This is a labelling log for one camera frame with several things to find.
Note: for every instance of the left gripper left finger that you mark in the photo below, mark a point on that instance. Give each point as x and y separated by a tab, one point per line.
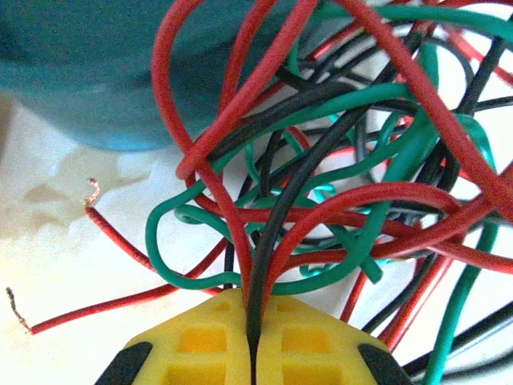
200	341

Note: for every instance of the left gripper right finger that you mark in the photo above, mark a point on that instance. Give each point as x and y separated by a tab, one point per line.
312	341

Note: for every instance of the teal plastic bin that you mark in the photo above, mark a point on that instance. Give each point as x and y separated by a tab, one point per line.
80	60

